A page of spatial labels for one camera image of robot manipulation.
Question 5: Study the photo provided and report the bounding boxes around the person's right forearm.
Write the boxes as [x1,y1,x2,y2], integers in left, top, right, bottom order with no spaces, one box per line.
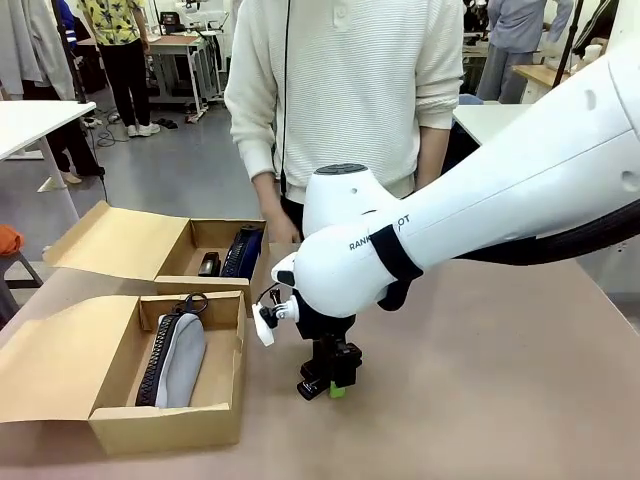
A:
[251,172,281,214]

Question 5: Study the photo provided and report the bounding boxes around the hanging grey garment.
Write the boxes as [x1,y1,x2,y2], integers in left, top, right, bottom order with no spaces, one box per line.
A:
[0,0,76,102]

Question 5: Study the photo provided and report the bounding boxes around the person in yellow patterned shirt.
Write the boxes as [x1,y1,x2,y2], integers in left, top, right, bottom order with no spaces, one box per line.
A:
[77,0,162,139]

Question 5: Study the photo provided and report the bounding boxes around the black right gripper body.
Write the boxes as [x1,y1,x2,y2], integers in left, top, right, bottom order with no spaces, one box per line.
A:
[294,298,357,347]

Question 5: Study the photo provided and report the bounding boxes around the orange cloth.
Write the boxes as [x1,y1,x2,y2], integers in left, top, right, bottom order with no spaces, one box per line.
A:
[0,224,26,257]

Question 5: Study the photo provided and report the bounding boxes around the person's left forearm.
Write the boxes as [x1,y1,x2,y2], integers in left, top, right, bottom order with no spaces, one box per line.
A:
[416,124,451,194]

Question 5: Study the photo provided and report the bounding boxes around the grey stool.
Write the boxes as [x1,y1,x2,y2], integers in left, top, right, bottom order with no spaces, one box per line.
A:
[0,251,45,304]

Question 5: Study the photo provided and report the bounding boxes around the person's right hand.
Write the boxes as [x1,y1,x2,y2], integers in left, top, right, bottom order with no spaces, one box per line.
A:
[263,199,303,245]

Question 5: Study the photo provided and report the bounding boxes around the wooden work table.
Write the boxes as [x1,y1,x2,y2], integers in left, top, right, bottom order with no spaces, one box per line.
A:
[513,62,572,104]

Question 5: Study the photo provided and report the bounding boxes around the person torso in white sweater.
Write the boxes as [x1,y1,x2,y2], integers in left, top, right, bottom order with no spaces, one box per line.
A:
[223,0,466,206]

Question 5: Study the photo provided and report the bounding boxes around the white table top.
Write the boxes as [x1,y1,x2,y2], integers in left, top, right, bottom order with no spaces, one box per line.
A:
[452,103,532,147]

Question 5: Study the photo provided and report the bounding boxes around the black cord on sweater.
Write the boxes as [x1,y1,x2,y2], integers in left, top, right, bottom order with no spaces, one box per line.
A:
[279,0,293,197]

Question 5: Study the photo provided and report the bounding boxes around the white table with white legs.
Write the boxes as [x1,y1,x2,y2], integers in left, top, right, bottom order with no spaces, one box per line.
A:
[0,100,97,226]

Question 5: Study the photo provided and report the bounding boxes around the black strap on robot arm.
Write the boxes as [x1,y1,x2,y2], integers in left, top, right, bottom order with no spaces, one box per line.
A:
[371,224,425,312]

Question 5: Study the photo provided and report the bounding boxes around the grey zippered pencil pouch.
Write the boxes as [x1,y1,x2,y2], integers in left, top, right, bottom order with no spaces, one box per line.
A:
[134,293,209,410]

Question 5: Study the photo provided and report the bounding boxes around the metal frame work table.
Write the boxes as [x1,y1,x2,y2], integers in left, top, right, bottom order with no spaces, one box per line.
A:
[148,33,227,117]

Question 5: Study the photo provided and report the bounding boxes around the black stapler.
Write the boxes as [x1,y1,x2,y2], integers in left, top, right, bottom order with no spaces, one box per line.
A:
[297,360,335,402]
[197,252,222,278]

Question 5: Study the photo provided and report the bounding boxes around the black robot cable hose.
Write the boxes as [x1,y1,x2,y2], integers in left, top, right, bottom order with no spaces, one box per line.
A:
[449,198,640,268]

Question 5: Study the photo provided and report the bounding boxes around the person in grey-blue clothes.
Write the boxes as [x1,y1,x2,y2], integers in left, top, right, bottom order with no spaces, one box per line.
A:
[476,0,575,105]

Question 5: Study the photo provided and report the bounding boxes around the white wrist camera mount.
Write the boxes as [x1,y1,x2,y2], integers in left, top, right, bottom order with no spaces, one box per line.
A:
[252,286,301,347]

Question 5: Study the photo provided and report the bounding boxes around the open brown cardboard box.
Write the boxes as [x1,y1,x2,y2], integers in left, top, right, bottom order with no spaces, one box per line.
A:
[0,290,249,457]
[42,199,271,319]

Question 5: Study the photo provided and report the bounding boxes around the navy zippered pencil pouch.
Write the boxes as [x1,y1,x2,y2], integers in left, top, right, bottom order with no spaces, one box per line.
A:
[218,224,266,280]

